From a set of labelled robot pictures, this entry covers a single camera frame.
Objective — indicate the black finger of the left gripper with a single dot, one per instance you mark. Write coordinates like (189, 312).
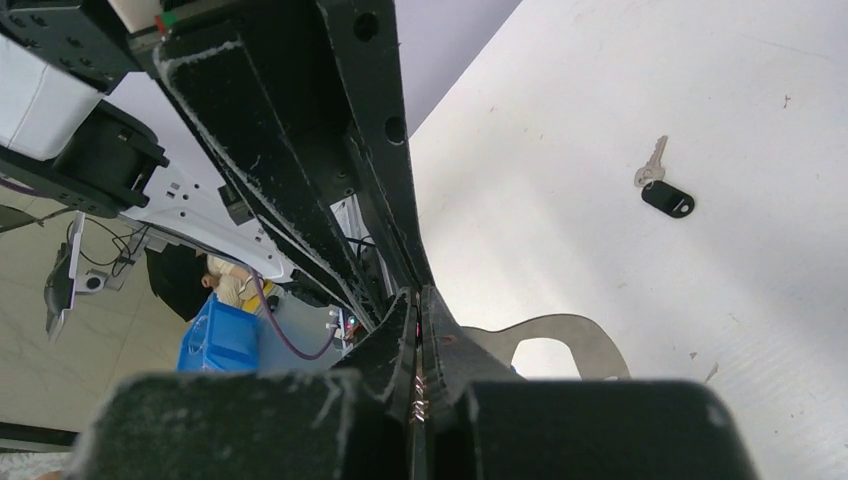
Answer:
(261, 86)
(364, 39)

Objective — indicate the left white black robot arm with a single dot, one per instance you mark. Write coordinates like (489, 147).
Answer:
(86, 121)

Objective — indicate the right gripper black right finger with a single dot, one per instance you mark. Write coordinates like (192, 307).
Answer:
(485, 421)

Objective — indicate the person in black clothes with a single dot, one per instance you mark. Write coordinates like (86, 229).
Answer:
(184, 278)

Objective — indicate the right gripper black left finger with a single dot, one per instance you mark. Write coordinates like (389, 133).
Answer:
(346, 422)

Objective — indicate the blue plastic bin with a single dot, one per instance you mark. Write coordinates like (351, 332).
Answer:
(221, 338)

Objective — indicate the key with black head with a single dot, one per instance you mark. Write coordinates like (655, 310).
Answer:
(655, 192)

